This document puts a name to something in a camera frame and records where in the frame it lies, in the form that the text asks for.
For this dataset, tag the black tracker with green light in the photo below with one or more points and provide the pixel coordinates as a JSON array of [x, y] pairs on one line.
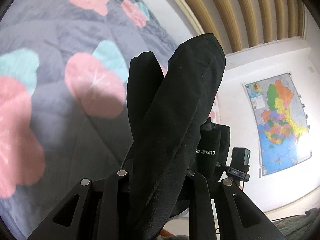
[[240, 159]]

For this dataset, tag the wooden slatted headboard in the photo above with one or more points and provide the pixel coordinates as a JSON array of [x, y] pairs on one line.
[[242, 24]]

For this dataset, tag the black hooded jacket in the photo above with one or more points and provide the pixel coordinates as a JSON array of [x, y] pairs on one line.
[[166, 112]]

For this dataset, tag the colourful wall map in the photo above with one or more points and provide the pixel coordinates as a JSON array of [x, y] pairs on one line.
[[281, 121]]

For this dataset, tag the grey floral quilt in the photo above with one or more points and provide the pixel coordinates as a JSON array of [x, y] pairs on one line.
[[64, 71]]

